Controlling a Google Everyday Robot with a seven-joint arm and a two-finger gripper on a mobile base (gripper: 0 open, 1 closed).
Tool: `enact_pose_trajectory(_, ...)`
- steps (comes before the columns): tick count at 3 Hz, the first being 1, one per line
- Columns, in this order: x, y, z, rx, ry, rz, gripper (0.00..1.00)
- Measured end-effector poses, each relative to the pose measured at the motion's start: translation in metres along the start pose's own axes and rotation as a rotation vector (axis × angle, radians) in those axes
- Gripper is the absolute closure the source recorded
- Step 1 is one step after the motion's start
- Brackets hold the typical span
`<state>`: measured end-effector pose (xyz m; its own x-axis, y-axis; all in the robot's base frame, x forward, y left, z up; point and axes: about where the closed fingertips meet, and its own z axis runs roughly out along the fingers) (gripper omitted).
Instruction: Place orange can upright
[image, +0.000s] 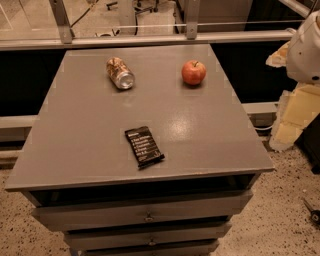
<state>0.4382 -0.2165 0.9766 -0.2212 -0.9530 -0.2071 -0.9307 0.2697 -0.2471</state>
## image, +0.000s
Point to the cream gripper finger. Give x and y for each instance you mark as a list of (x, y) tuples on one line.
[(295, 111), (279, 57)]

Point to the orange soda can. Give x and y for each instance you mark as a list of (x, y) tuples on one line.
[(119, 73)]

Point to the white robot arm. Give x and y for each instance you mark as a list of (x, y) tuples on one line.
[(301, 58)]

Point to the red apple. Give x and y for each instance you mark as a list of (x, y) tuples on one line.
[(193, 72)]

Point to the black caster wheel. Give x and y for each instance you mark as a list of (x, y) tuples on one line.
[(314, 214)]

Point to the black snack bar wrapper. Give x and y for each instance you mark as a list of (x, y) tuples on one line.
[(144, 146)]

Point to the grey drawer cabinet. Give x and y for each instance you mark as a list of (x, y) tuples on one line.
[(80, 172)]

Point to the grey metal railing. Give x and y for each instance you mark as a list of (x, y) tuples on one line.
[(71, 24)]

